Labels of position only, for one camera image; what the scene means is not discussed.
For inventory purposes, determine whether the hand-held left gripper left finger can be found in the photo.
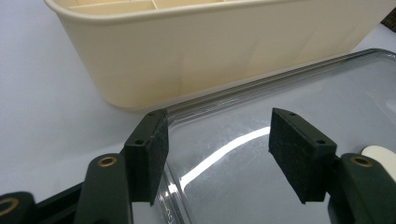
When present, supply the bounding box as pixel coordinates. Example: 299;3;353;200
123;108;170;206

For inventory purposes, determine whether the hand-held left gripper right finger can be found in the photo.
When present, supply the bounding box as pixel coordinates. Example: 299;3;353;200
268;107;339;204

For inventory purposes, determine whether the shiny metal tray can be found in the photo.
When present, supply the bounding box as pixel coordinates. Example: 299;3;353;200
154;48;396;224

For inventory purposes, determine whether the cream divided organizer box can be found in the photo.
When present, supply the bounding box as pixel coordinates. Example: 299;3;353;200
43;0;396;112

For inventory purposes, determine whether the brown woven basket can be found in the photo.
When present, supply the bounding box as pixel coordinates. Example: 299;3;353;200
381;8;396;34

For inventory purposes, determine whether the white round sticker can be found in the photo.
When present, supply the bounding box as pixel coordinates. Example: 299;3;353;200
361;145;396;183

